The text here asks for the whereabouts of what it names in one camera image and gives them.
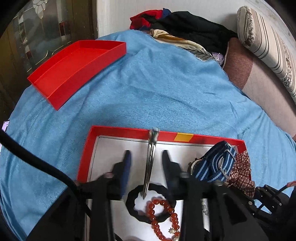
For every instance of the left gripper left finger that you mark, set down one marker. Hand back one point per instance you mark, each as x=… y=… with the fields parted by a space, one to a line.
x=65 y=219

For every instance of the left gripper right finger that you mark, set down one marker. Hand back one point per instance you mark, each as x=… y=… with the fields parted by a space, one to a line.
x=229 y=219

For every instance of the red plaid scrunchie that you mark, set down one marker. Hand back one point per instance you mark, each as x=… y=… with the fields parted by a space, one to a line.
x=240 y=175

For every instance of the silver hair clip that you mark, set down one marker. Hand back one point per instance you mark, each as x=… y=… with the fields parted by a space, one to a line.
x=151 y=149

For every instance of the person hand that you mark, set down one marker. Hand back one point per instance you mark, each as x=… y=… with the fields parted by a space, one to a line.
x=291 y=184

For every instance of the red framed white tray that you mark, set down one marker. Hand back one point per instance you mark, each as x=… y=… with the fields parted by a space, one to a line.
x=106 y=146

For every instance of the pink bolster cushion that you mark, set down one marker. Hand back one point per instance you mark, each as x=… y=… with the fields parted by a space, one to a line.
x=260 y=84

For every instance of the smartphone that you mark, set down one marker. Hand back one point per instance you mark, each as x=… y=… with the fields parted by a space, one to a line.
x=5 y=125

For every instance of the blue bed blanket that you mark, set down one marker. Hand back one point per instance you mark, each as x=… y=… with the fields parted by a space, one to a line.
x=154 y=85

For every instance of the red box lid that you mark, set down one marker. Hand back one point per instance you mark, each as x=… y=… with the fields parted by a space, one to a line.
x=66 y=72

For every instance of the beige patterned scarf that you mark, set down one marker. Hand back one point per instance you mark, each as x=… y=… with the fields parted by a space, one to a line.
x=196 y=49

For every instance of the striped floral pillow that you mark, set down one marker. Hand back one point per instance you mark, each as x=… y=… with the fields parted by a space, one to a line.
x=260 y=38

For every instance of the black red clothes pile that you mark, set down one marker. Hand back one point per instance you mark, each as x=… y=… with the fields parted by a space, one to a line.
x=182 y=24

